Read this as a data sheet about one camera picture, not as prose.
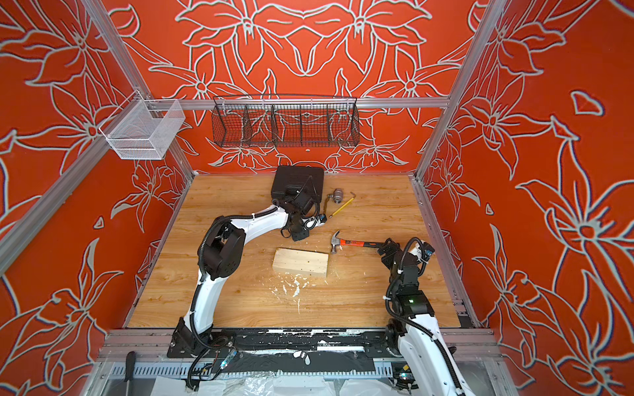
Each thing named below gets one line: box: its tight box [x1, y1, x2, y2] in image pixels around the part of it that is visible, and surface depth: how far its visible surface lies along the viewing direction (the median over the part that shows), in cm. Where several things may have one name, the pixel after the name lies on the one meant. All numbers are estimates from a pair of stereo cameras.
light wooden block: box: [271, 247, 330, 278], surface depth 89 cm
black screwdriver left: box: [123, 350, 136, 396], surface depth 71 cm
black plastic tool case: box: [271, 165, 325, 203], surface depth 119 cm
